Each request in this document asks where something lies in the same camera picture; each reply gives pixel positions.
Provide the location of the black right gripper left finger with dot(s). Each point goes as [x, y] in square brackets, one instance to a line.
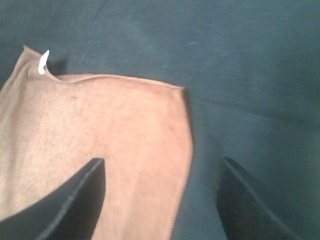
[70, 212]

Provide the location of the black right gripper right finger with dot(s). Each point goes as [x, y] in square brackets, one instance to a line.
[248, 209]

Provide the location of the brown microfibre towel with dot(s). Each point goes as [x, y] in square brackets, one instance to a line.
[51, 126]

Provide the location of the black table mat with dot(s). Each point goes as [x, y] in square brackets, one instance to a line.
[251, 69]

